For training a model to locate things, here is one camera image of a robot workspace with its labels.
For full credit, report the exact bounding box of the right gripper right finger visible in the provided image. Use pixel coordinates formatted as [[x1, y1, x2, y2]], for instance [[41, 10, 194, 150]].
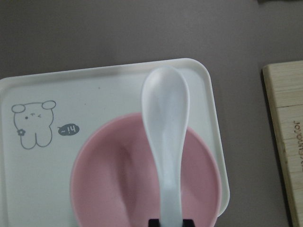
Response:
[[183, 215, 196, 227]]

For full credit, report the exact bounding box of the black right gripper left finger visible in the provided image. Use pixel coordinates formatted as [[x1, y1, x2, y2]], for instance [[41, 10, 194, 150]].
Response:
[[148, 214, 160, 227]]

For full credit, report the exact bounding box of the pink bowl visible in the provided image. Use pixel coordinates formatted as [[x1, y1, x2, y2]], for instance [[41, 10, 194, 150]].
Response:
[[70, 113, 222, 227]]

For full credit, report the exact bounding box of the white ceramic spoon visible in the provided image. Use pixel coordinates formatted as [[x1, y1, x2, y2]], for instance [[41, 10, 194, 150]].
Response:
[[141, 66, 190, 227]]

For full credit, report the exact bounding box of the white rabbit tray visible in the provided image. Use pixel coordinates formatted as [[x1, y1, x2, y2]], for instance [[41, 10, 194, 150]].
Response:
[[0, 58, 230, 227]]

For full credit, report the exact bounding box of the wooden cutting board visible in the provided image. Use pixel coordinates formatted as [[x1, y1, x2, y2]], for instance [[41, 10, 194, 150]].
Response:
[[262, 61, 303, 227]]

